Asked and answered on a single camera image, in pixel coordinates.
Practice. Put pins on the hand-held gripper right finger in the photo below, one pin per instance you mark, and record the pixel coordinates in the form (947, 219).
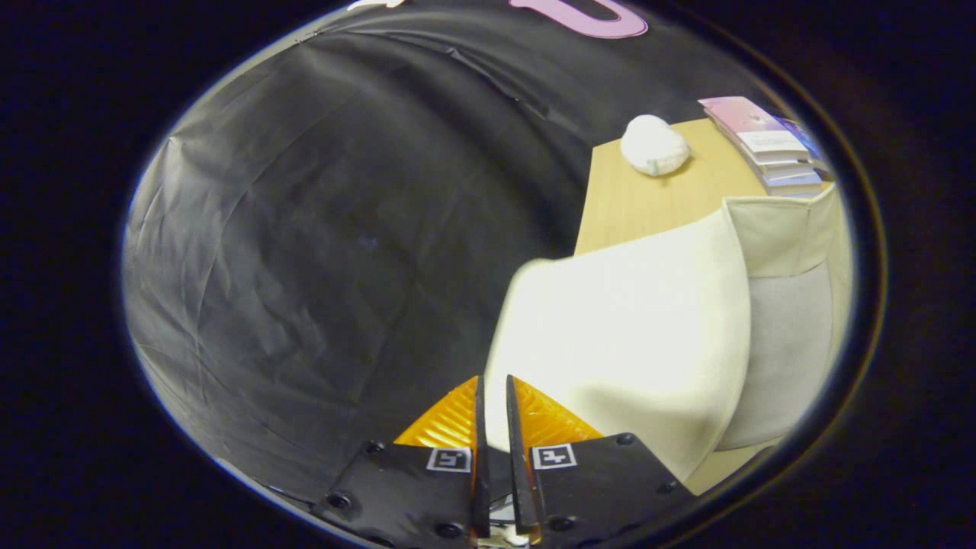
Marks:
(520, 488)

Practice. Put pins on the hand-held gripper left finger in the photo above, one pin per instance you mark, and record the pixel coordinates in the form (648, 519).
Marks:
(481, 473)

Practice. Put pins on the cream fabric storage box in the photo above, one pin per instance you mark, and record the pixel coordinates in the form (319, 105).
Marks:
(625, 328)

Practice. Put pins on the black backdrop cloth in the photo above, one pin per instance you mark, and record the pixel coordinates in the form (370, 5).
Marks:
(305, 267)

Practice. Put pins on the white plush toy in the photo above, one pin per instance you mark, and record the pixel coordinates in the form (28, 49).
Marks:
(654, 145)

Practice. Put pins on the thin white book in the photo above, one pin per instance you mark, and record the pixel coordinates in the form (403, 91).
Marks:
(789, 171)
(797, 185)

